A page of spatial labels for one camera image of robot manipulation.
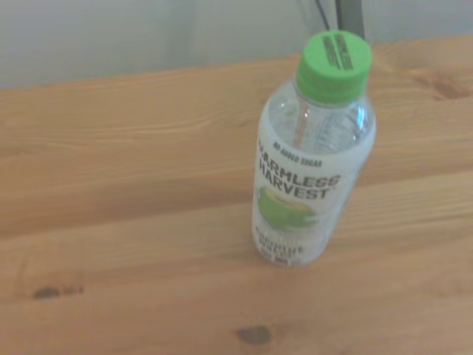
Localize clear bottle with green cap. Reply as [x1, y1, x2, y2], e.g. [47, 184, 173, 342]
[250, 30, 378, 268]

